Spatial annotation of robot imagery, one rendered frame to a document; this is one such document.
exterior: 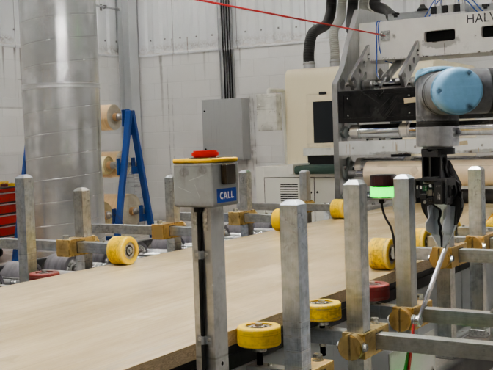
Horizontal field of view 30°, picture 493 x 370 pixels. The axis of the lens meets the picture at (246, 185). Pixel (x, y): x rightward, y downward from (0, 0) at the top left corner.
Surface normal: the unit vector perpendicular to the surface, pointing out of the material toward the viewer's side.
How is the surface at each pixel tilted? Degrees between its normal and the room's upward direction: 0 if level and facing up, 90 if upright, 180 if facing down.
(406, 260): 90
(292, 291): 90
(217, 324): 90
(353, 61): 90
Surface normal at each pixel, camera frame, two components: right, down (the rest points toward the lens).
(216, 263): 0.85, 0.00
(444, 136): 0.11, 0.05
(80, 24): 0.67, 0.02
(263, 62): -0.49, 0.06
